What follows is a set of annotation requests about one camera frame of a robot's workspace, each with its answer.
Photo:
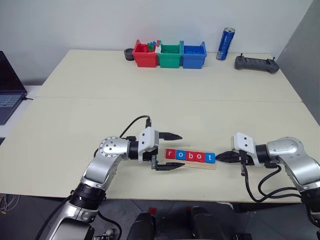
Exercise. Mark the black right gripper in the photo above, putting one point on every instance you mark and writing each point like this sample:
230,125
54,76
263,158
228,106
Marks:
245,158

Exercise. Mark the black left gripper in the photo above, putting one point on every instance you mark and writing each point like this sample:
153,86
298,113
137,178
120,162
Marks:
153,157

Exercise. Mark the blue letter t block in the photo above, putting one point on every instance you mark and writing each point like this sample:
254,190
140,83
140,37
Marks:
210,157

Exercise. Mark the red letter b block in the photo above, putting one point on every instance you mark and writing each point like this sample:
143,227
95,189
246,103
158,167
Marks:
190,156

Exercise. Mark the red letter o block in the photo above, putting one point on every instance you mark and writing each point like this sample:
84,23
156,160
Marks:
199,156

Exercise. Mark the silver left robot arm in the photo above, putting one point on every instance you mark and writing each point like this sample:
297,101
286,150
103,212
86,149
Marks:
112,147

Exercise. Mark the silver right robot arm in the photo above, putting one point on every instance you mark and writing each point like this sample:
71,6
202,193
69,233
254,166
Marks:
287,150

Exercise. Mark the red letter r block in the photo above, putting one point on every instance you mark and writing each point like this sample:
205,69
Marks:
170,153

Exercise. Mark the blue letter o block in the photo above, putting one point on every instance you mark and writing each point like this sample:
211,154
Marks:
180,155

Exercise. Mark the wooden letter tray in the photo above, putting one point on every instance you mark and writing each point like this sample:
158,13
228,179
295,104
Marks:
197,165

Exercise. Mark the small red square object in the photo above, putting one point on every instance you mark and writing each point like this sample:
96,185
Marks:
152,211

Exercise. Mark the dark rounded shape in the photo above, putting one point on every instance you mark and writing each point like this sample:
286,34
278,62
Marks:
142,227
206,225

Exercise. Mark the green plastic bin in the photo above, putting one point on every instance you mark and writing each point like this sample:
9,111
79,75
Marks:
170,61

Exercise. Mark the blue plastic bin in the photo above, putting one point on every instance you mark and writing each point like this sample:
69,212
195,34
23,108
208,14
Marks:
192,61

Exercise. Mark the red plastic bin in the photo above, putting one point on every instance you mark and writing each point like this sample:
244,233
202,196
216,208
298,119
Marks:
146,60

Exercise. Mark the grey remote controller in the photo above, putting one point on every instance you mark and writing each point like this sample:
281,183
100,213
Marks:
255,63

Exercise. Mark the white and red toy piece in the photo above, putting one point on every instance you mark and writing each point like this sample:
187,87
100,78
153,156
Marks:
158,48

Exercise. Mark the black round holder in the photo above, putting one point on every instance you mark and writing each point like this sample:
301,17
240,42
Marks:
128,56

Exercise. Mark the green toy brick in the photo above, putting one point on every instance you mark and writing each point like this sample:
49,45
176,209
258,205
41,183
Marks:
151,46

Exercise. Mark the blue drink can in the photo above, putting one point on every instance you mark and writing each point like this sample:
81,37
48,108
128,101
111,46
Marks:
225,45

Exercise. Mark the dark laptop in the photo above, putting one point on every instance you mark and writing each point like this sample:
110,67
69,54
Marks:
8,80

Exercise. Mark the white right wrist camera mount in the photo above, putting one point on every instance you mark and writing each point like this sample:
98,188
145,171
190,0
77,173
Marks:
243,141

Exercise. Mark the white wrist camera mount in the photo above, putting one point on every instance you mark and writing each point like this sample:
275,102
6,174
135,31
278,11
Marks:
243,141
147,137

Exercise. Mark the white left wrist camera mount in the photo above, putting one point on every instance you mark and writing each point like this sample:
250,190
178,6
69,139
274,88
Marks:
147,137

